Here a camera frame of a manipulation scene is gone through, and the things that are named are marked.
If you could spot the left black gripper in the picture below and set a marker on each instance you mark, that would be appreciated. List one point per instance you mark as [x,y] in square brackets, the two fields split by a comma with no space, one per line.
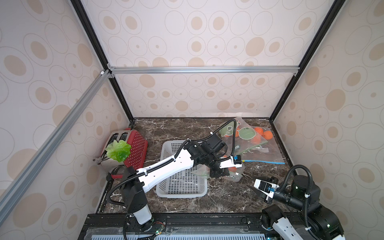
[215,171]

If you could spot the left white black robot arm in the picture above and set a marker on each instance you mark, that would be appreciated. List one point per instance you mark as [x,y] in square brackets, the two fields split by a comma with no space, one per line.
[131,191]

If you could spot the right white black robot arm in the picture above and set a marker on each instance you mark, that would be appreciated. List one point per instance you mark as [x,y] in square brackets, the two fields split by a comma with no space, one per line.
[298,191]

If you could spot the green-seal clear zip-top bag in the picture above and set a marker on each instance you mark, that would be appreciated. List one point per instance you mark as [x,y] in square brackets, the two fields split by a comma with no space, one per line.
[237,135]

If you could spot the blue-seal clear zip-top bag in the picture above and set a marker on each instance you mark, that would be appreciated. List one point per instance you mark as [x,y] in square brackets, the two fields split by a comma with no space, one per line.
[267,152]

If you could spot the white perforated plastic basket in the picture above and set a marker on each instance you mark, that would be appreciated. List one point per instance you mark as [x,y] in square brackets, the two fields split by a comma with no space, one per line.
[182,184]

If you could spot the green toy lettuce leaf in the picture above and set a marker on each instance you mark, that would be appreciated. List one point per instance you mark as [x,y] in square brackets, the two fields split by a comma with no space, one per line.
[118,150]

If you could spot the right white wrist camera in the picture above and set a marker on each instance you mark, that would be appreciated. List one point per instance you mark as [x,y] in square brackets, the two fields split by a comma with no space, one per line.
[267,186]

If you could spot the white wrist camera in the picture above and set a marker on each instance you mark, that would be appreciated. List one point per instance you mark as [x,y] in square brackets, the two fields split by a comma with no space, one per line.
[267,186]
[231,162]

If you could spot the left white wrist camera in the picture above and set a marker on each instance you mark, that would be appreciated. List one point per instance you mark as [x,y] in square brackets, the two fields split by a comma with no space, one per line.
[231,162]

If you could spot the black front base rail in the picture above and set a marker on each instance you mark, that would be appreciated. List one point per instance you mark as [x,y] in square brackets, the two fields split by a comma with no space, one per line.
[201,226]

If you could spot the silver aluminium back rail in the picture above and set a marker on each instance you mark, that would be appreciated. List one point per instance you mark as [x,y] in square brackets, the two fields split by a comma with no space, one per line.
[202,70]

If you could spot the silver aluminium rail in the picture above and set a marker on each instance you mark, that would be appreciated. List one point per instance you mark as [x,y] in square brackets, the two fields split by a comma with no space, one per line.
[202,70]
[29,173]

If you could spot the black right corner post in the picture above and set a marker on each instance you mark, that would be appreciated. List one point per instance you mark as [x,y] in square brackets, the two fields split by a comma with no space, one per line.
[313,47]

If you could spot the black corner post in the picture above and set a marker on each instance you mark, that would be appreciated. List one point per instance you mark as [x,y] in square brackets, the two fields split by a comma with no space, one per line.
[313,47]
[98,49]

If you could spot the black left corner post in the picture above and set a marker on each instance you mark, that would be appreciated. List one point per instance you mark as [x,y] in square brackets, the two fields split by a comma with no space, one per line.
[98,49]

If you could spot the silver aluminium left rail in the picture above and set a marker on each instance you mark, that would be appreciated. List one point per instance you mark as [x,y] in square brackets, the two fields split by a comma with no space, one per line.
[29,173]

